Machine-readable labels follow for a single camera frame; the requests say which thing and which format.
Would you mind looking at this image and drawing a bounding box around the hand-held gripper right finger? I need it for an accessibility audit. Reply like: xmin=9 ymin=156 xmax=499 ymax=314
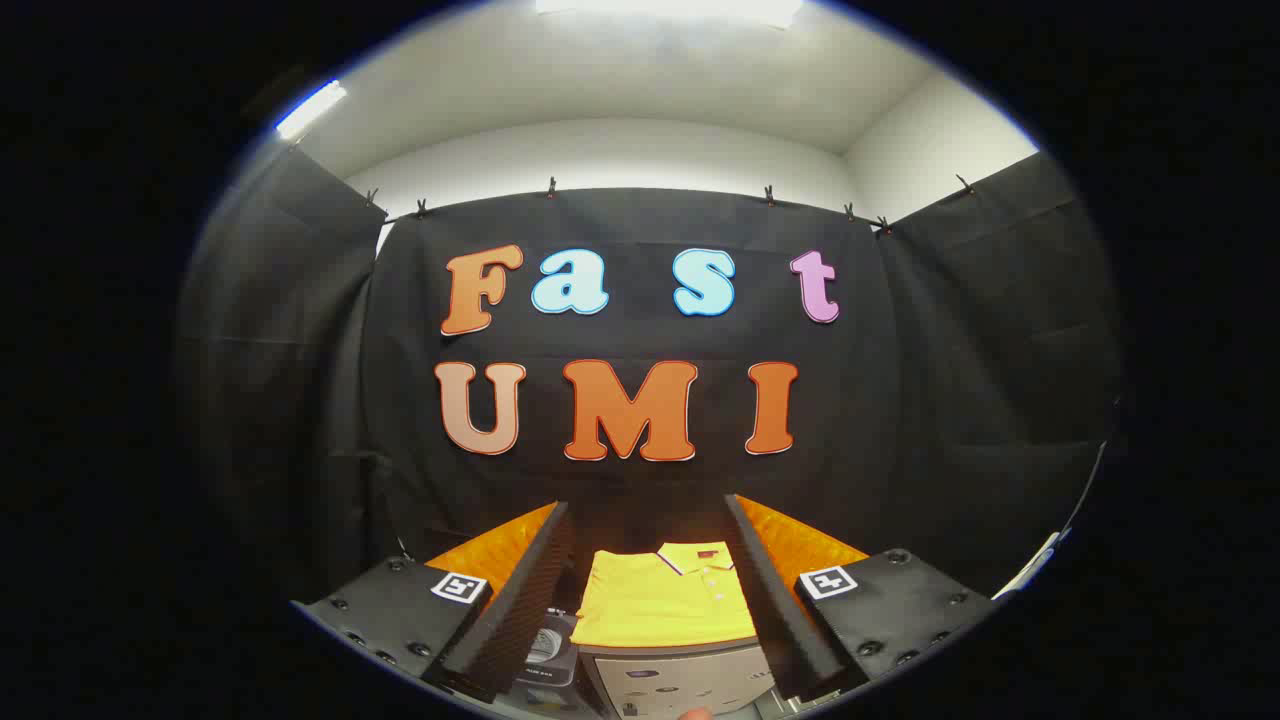
xmin=725 ymin=493 xmax=1001 ymax=703

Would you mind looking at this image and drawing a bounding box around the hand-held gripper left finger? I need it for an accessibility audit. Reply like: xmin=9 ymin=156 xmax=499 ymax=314
xmin=290 ymin=500 xmax=576 ymax=704

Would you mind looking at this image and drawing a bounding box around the grey washing machine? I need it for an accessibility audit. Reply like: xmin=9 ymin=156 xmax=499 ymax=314
xmin=500 ymin=608 xmax=606 ymax=719

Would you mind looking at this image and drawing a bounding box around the yellow polo shirt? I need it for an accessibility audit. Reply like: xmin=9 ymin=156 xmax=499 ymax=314
xmin=570 ymin=542 xmax=758 ymax=649

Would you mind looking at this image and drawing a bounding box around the row of black clips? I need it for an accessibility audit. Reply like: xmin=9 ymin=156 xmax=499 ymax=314
xmin=365 ymin=175 xmax=976 ymax=236

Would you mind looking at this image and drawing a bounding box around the narrow ceiling light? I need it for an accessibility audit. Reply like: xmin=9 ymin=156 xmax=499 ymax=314
xmin=275 ymin=80 xmax=348 ymax=141

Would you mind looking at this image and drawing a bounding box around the wide ceiling light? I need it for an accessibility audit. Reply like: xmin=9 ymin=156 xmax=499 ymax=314
xmin=535 ymin=0 xmax=804 ymax=29

